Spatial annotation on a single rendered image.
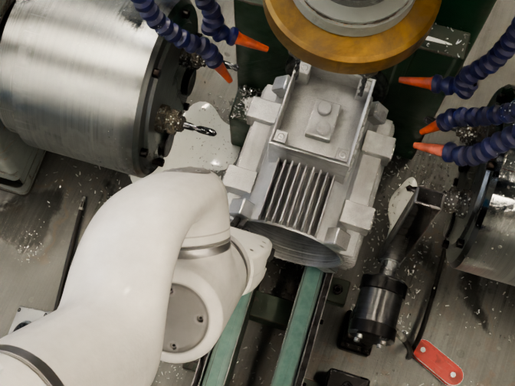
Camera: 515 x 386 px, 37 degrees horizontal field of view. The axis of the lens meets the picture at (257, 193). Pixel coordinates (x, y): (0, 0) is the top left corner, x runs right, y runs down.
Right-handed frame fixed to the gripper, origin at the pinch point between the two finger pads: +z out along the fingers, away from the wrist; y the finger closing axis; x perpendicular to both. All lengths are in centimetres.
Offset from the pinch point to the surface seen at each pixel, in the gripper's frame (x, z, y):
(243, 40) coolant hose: 22.4, 0.8, -5.2
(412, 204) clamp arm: 11.3, -11.3, 18.0
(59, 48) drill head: 15.7, 0.8, -26.8
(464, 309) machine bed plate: -8.9, 28.0, 34.4
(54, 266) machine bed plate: -19.7, 21.9, -28.8
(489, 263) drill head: 4.1, 4.3, 30.6
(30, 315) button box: -15.6, -6.2, -20.9
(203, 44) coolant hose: 20.9, -1.0, -9.3
